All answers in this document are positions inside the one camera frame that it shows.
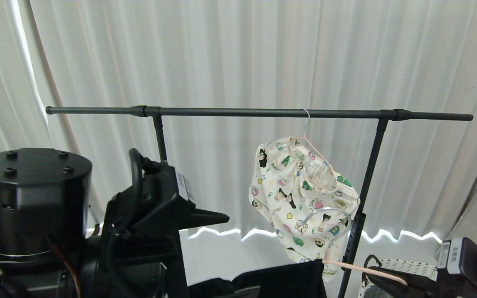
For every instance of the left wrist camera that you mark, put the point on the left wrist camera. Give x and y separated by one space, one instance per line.
151 207

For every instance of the black garment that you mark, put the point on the black garment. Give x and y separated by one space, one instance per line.
280 281

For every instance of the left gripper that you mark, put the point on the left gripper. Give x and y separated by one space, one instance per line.
139 273

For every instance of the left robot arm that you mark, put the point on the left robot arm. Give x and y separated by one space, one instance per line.
31 198

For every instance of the pink clothes hanger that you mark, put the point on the pink clothes hanger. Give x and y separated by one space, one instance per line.
367 272
308 120

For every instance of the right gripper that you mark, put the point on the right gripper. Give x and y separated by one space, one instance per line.
451 273

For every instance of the cream printed garment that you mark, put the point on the cream printed garment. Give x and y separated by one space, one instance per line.
280 207

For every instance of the white laundry basket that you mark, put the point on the white laundry basket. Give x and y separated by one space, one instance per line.
408 265

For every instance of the black clothes rack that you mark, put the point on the black clothes rack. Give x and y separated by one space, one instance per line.
242 112

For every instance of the white curtain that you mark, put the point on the white curtain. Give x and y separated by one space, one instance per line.
222 49

